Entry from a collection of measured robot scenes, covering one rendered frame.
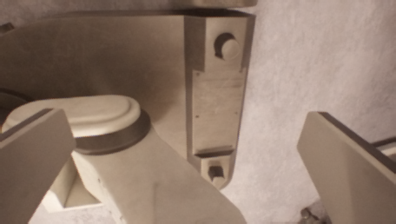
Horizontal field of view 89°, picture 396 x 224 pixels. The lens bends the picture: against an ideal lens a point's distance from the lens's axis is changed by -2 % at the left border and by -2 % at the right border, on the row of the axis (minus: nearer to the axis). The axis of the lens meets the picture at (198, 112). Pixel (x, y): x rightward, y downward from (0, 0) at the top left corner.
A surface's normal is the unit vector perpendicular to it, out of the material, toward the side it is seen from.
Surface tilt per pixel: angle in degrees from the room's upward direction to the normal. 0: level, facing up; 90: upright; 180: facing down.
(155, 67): 0
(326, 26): 0
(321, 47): 0
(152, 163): 90
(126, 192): 90
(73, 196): 90
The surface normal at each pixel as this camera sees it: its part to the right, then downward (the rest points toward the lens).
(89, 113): 0.01, -0.86
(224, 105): 0.19, 0.50
